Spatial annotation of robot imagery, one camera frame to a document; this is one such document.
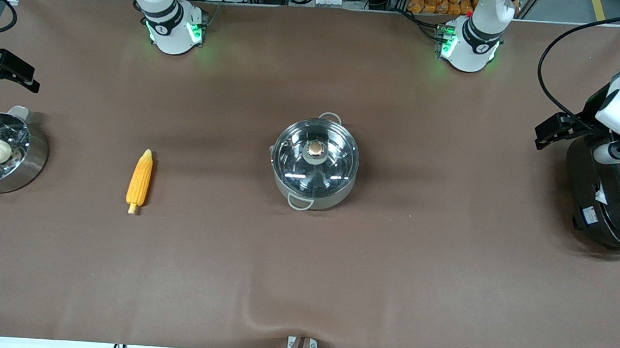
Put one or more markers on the stainless steel cooking pot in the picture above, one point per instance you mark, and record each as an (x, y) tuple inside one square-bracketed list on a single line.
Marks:
[(335, 197)]

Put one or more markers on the white power strip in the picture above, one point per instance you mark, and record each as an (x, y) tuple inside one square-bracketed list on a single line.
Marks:
[(330, 1)]

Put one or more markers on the brown table mat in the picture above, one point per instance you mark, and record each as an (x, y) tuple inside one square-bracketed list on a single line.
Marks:
[(302, 282)]

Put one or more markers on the stainless steel steamer pot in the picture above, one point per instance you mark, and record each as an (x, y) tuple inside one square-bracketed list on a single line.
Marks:
[(26, 168)]

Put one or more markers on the clear glass bowl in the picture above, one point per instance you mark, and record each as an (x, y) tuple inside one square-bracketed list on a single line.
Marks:
[(316, 158)]

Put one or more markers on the yellow corn cob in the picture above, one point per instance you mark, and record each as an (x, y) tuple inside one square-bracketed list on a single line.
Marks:
[(140, 179)]

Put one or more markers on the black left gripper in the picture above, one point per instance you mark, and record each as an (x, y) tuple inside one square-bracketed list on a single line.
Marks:
[(585, 120)]

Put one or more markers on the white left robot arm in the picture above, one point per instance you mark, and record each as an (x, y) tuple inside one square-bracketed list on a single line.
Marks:
[(474, 43)]

